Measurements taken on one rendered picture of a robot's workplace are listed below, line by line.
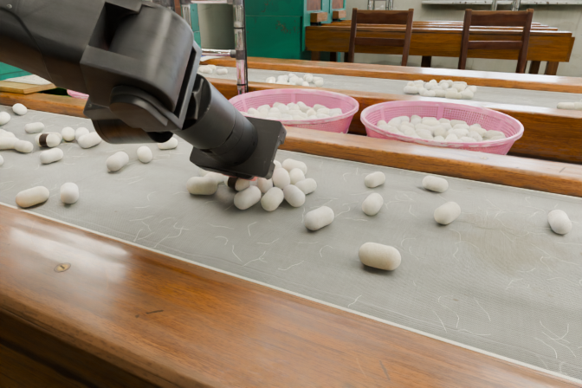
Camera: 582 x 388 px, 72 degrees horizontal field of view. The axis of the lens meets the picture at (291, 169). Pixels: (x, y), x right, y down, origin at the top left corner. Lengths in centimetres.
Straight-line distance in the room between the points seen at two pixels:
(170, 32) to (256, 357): 23
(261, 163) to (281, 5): 298
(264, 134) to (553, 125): 61
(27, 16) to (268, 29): 313
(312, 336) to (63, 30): 26
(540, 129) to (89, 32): 78
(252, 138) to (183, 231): 12
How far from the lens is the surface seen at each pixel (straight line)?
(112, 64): 30
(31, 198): 54
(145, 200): 51
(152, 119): 32
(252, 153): 44
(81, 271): 36
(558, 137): 91
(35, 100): 102
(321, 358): 26
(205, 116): 36
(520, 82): 124
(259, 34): 346
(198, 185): 49
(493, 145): 66
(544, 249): 46
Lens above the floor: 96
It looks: 23 degrees down
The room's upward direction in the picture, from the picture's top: straight up
